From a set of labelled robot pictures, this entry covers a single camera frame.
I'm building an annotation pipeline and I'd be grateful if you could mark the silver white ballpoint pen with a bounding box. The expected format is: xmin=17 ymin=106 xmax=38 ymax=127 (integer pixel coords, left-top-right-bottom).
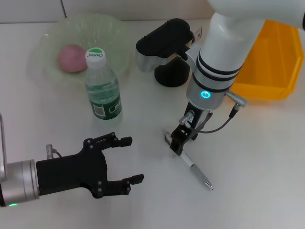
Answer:
xmin=163 ymin=130 xmax=214 ymax=191

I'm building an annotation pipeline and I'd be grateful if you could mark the right arm cable with connectors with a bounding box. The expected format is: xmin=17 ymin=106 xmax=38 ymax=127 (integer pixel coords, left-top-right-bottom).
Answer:
xmin=179 ymin=91 xmax=249 ymax=133

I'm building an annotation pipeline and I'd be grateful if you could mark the pink peach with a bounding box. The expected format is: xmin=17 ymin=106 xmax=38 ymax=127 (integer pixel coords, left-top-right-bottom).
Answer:
xmin=58 ymin=44 xmax=88 ymax=74

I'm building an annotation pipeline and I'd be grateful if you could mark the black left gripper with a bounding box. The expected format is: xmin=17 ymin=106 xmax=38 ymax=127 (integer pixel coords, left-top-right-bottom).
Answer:
xmin=35 ymin=132 xmax=145 ymax=199

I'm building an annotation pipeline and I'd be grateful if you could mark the left arm cable with connector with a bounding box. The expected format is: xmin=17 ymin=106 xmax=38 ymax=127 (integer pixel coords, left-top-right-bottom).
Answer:
xmin=45 ymin=144 xmax=63 ymax=159

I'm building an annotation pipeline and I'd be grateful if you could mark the green glass fruit plate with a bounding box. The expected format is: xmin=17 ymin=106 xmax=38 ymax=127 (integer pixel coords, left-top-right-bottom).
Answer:
xmin=27 ymin=13 xmax=131 ymax=92

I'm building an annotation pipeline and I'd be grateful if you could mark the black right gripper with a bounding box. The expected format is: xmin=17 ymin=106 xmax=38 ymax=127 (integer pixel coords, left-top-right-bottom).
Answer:
xmin=169 ymin=102 xmax=214 ymax=156

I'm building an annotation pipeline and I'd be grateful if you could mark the black mesh pen holder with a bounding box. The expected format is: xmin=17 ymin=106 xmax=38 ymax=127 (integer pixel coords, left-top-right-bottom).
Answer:
xmin=154 ymin=56 xmax=192 ymax=88

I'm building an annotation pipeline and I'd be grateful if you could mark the yellow plastic bin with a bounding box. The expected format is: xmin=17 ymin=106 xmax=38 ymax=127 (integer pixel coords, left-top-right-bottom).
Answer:
xmin=229 ymin=20 xmax=305 ymax=101

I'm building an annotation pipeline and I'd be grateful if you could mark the clear green-label water bottle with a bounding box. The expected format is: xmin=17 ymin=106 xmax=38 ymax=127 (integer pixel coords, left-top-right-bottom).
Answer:
xmin=85 ymin=47 xmax=123 ymax=120

